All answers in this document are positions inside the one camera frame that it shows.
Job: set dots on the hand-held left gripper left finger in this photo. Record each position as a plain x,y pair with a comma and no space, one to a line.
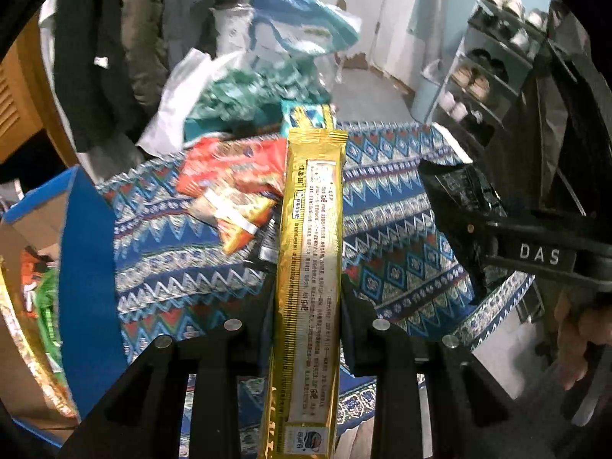
260,334

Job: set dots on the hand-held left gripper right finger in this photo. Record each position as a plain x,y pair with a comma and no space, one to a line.
356,339

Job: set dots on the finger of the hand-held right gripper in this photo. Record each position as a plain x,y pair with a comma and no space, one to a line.
478,234

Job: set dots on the large black snack packet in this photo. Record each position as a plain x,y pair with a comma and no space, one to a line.
459,186

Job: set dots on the gold long snack packet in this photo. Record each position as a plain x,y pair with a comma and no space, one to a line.
28,358
311,248

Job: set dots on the blue cardboard box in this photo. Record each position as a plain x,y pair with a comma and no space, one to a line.
86,272

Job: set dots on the green snack packet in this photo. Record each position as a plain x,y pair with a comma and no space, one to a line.
50,320

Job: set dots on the large orange snack bag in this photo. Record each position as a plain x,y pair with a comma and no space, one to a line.
36,272

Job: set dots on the person's right hand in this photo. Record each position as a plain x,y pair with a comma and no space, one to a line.
576,344

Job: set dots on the blue patterned tablecloth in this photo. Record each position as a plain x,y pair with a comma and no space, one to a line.
406,248

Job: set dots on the small black snack packet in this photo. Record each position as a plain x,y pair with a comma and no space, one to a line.
267,248

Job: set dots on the brown orange snack packet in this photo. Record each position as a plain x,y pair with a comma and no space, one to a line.
234,215

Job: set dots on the pale blue bin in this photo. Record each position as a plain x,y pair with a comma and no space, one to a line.
423,100

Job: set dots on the group of assorted shoes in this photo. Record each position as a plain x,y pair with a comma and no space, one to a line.
478,83

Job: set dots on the red snack packet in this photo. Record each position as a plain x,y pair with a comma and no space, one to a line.
229,162

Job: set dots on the grey shoe rack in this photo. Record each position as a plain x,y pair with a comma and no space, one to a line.
459,57

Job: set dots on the teal snack packet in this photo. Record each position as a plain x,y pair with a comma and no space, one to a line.
286,117

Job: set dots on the pale door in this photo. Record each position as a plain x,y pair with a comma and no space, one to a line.
401,9

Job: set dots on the green patterned bag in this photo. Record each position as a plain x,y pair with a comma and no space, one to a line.
239,91

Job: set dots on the white plastic bag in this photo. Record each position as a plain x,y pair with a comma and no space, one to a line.
172,100

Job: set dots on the blue plastic bag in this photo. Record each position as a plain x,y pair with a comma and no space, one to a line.
296,14

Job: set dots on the black coat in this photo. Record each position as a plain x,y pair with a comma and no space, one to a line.
95,57

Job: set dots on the olive jacket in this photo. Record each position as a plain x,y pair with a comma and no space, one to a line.
143,19

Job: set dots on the grey blue garment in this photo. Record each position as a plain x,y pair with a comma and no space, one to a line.
191,0

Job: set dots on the white garment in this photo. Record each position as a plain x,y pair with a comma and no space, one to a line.
48,33

